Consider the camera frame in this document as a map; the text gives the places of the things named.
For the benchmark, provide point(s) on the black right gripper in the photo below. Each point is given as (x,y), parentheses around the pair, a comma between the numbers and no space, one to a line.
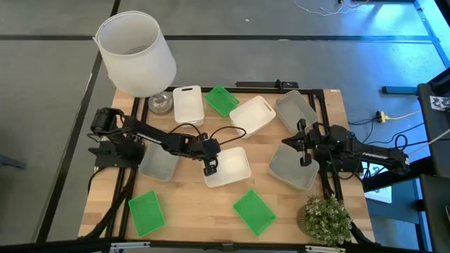
(305,160)

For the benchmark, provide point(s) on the potted artificial plant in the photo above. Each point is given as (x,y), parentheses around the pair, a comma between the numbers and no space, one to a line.
(327,219)

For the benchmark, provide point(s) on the white paper sheet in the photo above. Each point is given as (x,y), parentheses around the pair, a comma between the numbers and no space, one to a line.
(383,195)

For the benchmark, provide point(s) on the yellow power strip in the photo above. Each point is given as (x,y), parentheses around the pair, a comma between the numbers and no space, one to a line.
(381,116)

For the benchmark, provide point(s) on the printed marker paper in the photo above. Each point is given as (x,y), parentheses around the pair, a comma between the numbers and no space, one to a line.
(439,103)

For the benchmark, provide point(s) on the black aluminium extrusion frame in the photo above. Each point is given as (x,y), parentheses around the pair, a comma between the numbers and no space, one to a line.
(260,89)

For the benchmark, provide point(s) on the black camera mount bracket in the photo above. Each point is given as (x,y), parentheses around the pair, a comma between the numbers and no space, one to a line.
(267,84)

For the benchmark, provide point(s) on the gray plastic basket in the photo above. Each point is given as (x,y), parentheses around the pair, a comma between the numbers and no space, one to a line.
(159,165)
(296,110)
(288,168)

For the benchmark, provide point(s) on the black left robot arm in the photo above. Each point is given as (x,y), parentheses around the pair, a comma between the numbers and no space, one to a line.
(158,137)

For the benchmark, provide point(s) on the blue metal beam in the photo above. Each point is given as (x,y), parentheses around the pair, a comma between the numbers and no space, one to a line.
(430,35)

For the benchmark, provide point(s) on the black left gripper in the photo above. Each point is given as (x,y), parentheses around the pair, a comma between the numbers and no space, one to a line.
(211,147)

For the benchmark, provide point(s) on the white plastic basket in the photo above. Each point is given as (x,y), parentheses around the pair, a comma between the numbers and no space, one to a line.
(188,104)
(230,167)
(252,116)

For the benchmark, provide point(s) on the dark blue metal foot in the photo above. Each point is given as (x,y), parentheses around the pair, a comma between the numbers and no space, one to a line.
(399,90)

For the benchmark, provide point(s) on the black furniture panel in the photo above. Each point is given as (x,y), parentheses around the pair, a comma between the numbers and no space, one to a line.
(436,218)
(439,140)

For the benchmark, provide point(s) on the dark gray floor object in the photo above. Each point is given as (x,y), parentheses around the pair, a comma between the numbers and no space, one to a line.
(10,162)

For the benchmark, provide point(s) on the white shade table lamp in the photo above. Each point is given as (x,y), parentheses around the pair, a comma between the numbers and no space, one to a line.
(135,66)

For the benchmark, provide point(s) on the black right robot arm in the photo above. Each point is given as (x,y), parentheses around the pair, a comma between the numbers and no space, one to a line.
(372,154)

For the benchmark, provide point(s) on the green plastic basket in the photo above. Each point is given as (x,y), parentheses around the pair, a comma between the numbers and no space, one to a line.
(146,213)
(221,100)
(254,212)

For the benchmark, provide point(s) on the silver metal bracket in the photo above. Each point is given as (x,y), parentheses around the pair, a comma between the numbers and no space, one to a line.
(325,249)
(130,245)

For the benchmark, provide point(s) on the black diagonal beam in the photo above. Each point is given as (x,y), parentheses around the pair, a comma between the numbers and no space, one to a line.
(397,174)

